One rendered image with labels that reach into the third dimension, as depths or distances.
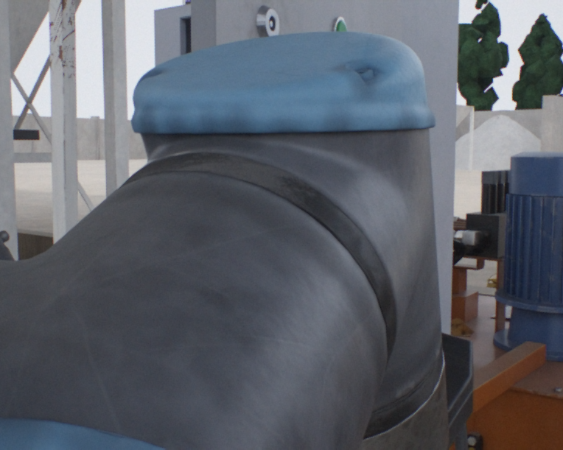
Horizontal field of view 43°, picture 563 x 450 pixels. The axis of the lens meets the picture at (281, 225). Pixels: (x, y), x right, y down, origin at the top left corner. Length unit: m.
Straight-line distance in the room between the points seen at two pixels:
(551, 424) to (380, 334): 1.24
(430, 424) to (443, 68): 0.78
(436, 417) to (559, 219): 1.30
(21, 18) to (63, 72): 2.09
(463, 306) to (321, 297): 1.68
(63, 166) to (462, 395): 2.11
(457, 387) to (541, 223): 1.23
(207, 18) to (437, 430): 0.32
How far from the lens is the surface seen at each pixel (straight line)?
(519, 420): 1.43
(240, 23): 0.52
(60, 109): 2.37
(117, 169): 4.37
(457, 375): 0.34
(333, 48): 0.22
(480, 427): 1.46
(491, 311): 2.00
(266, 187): 0.17
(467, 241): 1.67
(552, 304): 1.58
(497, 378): 1.32
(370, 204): 0.19
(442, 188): 1.00
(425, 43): 0.96
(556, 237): 1.56
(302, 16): 0.62
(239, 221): 0.15
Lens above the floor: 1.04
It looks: 6 degrees down
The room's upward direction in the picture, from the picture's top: straight up
